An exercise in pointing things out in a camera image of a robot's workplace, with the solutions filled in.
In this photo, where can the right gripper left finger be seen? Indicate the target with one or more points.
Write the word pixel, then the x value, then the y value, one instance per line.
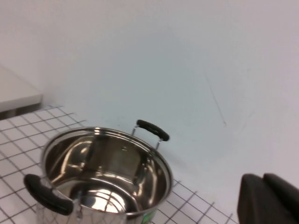
pixel 257 203

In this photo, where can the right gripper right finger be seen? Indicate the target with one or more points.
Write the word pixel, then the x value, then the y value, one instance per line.
pixel 289 198

